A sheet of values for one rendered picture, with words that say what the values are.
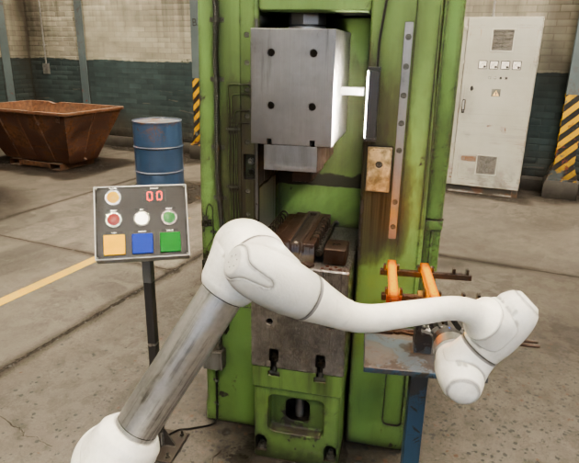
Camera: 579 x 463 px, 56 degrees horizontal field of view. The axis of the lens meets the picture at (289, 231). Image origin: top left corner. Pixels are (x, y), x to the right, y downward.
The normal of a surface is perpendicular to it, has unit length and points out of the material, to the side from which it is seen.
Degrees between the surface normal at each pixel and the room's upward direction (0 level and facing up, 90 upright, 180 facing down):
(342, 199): 90
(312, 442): 89
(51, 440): 0
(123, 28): 90
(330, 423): 89
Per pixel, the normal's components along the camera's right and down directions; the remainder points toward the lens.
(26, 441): 0.02, -0.95
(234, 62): -0.22, 0.30
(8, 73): 0.91, 0.15
